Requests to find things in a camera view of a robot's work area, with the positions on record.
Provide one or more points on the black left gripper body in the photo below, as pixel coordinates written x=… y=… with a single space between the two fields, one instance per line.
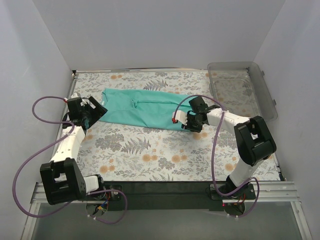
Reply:
x=89 y=113

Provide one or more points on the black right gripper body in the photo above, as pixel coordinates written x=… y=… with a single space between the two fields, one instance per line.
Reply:
x=191 y=122

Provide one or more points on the teal t shirt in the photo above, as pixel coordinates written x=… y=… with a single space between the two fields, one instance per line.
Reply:
x=141 y=108

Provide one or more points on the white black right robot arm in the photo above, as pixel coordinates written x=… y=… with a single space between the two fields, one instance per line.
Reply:
x=253 y=138

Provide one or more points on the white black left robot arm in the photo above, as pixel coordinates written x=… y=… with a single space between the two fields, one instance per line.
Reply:
x=61 y=177

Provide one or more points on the floral patterned table mat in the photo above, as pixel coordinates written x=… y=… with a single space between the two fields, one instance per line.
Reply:
x=130 y=153

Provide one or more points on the clear plastic bin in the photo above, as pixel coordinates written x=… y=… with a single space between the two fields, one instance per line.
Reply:
x=241 y=88

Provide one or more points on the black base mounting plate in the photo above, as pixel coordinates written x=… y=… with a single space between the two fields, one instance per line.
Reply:
x=177 y=195

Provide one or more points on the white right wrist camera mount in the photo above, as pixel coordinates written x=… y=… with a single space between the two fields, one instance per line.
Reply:
x=179 y=117

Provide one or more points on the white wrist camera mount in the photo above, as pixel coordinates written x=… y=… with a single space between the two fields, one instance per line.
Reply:
x=179 y=117
x=74 y=95

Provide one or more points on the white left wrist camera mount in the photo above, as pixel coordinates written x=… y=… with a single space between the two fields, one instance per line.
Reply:
x=74 y=95

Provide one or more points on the aluminium frame rail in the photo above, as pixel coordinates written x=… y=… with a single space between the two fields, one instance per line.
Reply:
x=270 y=191

